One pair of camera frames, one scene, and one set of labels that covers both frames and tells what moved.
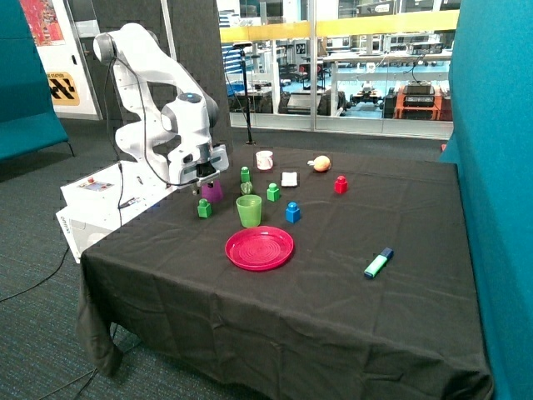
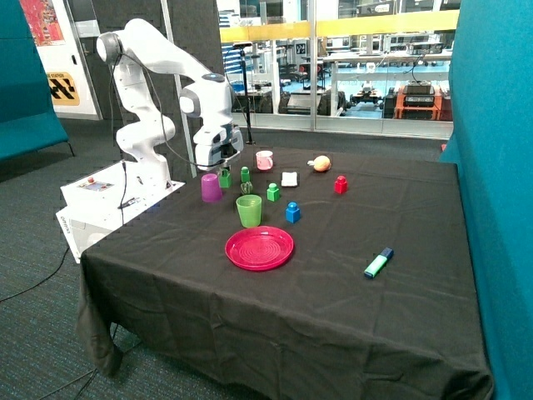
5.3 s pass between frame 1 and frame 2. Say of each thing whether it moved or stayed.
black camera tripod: stayed
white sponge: stayed
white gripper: moved
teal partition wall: stayed
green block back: stayed
